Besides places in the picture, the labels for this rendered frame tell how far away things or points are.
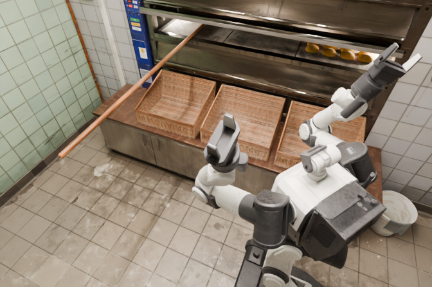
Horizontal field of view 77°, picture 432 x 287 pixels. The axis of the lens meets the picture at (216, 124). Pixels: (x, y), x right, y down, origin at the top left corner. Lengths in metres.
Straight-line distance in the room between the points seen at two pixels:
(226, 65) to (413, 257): 2.09
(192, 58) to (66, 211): 1.73
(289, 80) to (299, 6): 0.54
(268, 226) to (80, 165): 2.46
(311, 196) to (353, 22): 1.27
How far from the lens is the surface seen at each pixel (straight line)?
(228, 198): 0.98
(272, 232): 0.91
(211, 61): 2.32
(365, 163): 1.14
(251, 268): 2.10
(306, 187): 0.97
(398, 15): 1.98
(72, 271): 2.52
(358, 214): 0.98
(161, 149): 2.46
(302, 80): 2.17
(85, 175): 2.98
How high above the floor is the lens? 2.16
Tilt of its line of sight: 42 degrees down
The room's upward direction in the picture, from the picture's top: straight up
